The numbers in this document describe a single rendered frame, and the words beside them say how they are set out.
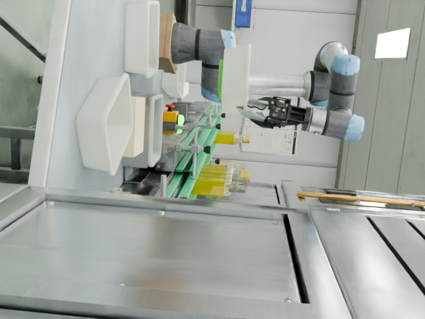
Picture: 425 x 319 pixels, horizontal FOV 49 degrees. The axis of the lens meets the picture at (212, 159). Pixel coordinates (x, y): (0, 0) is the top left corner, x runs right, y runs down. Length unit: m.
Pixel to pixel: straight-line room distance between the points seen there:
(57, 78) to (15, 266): 0.49
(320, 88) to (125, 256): 1.33
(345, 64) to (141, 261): 0.99
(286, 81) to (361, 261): 1.25
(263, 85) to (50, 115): 1.00
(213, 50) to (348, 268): 1.26
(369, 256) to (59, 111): 0.64
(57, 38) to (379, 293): 0.76
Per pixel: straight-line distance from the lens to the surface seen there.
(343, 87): 1.44
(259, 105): 1.40
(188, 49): 1.75
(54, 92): 0.98
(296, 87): 1.82
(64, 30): 1.02
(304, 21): 7.66
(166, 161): 1.66
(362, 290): 0.56
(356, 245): 0.68
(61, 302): 0.50
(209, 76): 1.77
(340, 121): 1.37
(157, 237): 0.67
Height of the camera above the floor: 1.12
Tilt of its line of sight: 3 degrees down
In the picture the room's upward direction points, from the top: 95 degrees clockwise
